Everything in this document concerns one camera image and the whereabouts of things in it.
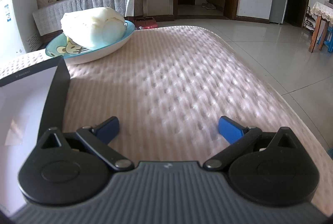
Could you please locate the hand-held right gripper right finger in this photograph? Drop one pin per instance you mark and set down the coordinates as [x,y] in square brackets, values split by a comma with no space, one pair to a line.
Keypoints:
[230,130]

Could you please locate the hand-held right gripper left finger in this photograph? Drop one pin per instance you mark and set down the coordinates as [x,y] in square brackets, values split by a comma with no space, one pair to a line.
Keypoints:
[109,128]

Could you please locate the black cardboard box white inside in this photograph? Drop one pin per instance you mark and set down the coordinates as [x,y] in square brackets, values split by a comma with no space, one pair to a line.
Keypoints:
[20,99]

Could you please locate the blue cartoon plate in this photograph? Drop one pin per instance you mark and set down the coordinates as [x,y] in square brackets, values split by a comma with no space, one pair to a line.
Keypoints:
[104,53]

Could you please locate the napa cabbage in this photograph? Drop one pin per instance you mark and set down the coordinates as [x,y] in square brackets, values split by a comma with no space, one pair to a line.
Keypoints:
[88,26]

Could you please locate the red crate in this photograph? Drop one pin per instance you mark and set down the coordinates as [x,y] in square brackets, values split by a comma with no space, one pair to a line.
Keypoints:
[147,24]

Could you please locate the white slipper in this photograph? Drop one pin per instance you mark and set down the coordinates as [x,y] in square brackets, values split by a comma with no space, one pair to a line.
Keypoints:
[211,6]
[204,4]

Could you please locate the cabinet with lace cloth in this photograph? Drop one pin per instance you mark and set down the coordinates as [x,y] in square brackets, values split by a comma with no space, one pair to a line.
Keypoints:
[85,2]

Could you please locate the wooden table with lace cloth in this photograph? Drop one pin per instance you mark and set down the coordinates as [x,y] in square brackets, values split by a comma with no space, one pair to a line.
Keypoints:
[316,31]

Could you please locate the blue stool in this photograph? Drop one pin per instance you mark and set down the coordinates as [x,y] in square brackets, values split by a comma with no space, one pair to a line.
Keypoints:
[328,41]

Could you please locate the white chest freezer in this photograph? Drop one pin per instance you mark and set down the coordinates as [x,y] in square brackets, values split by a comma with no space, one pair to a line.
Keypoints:
[15,20]

